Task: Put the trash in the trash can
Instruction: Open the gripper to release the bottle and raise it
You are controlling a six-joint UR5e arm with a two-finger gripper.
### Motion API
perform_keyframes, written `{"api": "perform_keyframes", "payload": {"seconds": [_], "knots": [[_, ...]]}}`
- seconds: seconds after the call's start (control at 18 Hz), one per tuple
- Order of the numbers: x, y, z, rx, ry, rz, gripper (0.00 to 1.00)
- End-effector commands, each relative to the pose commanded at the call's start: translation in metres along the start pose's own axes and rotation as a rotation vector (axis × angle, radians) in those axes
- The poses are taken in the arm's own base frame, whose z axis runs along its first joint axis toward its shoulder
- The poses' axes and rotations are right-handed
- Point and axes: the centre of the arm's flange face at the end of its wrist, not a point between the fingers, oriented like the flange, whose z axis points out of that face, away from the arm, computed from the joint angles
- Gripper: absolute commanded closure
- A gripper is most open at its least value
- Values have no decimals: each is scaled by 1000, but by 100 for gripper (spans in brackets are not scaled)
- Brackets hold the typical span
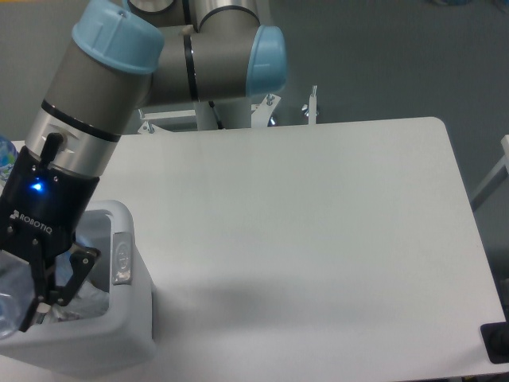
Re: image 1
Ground white plastic trash can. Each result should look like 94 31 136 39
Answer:
1 201 156 378

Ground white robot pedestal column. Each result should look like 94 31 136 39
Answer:
193 98 251 131

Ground black device at table edge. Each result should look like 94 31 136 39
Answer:
480 322 508 364

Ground white frame at right edge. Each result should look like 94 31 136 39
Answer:
470 134 508 212

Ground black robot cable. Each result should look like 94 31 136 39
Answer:
208 101 225 131

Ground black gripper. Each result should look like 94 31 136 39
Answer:
0 146 101 333

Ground blue labelled water bottle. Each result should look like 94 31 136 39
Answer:
0 135 18 191

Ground white pedestal base frame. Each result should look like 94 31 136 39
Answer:
136 86 320 134

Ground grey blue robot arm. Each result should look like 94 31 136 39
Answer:
1 1 287 337

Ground clear plastic bottle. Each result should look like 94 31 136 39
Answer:
1 238 101 340

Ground white paper wrapper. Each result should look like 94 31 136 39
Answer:
49 281 109 322

